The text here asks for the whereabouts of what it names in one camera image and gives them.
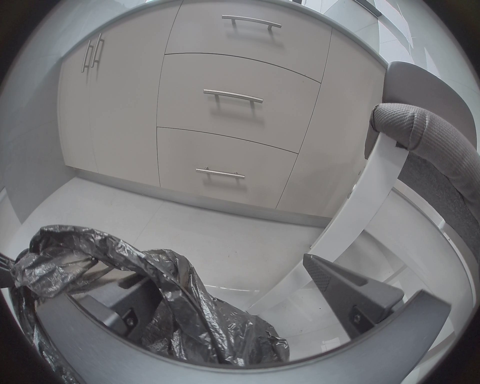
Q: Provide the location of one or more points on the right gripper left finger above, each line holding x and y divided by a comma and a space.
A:
127, 303

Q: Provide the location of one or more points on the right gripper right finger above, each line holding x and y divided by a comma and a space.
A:
348, 296

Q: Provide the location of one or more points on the black plastic bag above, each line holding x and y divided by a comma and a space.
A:
210, 318

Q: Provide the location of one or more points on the grey white chair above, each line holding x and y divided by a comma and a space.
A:
375, 180

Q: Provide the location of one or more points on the beige cabinet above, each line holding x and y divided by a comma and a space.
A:
123, 112

